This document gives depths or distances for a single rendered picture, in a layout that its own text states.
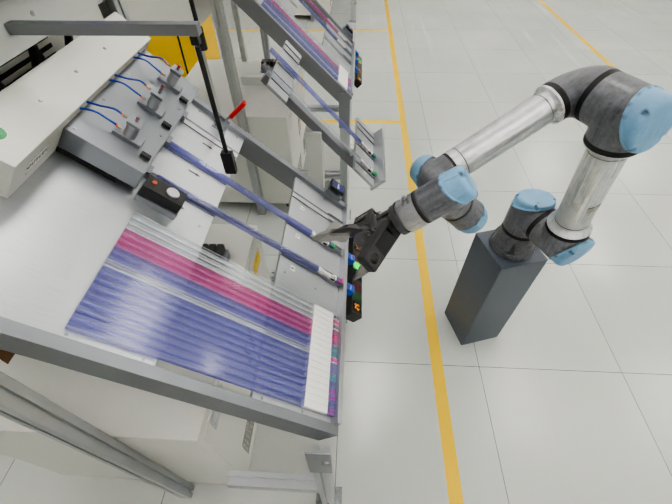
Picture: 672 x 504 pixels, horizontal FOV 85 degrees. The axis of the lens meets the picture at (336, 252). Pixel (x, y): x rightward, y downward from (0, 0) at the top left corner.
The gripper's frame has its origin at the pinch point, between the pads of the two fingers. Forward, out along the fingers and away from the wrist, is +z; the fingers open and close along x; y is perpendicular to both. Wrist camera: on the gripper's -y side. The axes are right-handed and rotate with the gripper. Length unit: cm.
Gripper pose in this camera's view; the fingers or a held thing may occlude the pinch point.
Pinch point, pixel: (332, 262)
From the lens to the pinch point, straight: 86.5
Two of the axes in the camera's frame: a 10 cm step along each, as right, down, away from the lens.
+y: 1.8, -6.3, 7.6
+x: -6.5, -6.5, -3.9
